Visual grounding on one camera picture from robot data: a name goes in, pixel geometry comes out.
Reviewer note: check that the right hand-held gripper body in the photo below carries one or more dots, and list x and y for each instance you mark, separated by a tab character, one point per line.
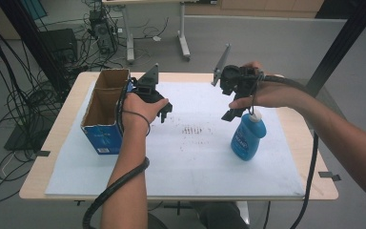
238	79

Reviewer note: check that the computer tower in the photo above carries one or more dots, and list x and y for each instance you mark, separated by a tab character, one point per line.
103	31

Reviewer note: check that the person's legs in dark pants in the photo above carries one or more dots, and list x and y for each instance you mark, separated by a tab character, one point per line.
222	216

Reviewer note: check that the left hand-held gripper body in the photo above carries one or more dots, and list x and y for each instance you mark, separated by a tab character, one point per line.
147	86

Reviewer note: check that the person's left hand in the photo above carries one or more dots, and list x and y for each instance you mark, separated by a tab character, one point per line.
138	111

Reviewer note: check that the black tape piece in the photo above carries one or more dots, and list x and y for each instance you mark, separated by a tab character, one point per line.
329	176
43	153

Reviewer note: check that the white-legged desk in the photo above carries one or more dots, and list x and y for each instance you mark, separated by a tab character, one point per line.
182	31

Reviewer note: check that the wooden cabinet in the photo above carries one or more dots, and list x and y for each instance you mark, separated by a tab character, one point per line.
260	8

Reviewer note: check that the black floor plate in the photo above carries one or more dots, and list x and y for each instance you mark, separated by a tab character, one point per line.
25	140

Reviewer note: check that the blue bottle with white cap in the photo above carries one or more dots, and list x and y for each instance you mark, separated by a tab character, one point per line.
247	141

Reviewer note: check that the black box on floor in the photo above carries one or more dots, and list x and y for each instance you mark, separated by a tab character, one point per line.
60	44

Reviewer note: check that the open blue cardboard box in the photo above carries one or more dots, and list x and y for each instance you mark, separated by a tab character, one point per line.
103	105

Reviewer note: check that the black metal stand post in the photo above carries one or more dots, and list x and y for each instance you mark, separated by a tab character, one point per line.
35	41
340	44

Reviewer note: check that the person's right hand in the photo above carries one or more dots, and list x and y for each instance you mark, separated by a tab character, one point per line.
273	93

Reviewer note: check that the white table mat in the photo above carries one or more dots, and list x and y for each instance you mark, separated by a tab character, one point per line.
190	165

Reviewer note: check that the light wooden table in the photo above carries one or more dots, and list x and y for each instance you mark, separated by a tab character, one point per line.
305	133

